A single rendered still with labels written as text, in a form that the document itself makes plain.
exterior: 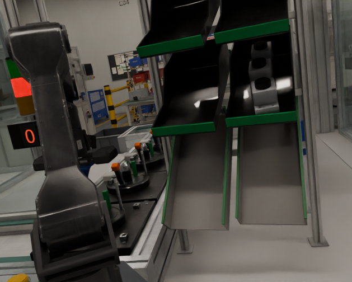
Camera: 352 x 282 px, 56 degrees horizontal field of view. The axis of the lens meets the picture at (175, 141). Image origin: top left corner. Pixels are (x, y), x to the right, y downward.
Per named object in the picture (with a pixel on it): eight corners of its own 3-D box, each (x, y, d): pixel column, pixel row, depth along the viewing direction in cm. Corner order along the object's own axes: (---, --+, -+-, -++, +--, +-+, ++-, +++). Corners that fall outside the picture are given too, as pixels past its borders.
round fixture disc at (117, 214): (116, 236, 76) (113, 228, 75) (60, 240, 79) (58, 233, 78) (133, 209, 89) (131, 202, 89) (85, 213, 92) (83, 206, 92)
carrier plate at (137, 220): (131, 255, 71) (130, 247, 70) (31, 261, 75) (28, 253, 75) (156, 206, 93) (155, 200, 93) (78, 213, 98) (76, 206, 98)
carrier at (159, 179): (157, 204, 95) (149, 163, 92) (80, 211, 100) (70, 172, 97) (172, 175, 118) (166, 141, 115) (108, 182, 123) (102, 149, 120)
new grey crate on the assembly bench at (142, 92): (144, 99, 620) (142, 90, 616) (129, 101, 625) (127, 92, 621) (149, 96, 658) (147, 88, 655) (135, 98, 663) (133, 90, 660)
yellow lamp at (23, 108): (32, 113, 90) (27, 95, 89) (16, 116, 91) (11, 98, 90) (42, 111, 94) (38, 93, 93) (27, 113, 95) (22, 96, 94)
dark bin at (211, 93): (216, 132, 64) (207, 100, 60) (154, 137, 69) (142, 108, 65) (231, 63, 85) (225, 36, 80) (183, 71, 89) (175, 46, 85)
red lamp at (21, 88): (27, 95, 89) (23, 76, 88) (11, 98, 90) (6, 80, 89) (38, 93, 93) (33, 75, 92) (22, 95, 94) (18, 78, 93)
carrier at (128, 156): (172, 175, 118) (166, 141, 116) (109, 181, 123) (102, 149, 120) (182, 155, 141) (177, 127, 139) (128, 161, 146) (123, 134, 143)
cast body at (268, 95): (280, 119, 63) (276, 87, 59) (257, 122, 64) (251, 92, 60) (275, 95, 69) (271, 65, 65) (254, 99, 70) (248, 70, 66)
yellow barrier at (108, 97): (118, 135, 766) (108, 84, 741) (111, 135, 771) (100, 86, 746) (154, 111, 1090) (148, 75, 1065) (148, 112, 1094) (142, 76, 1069)
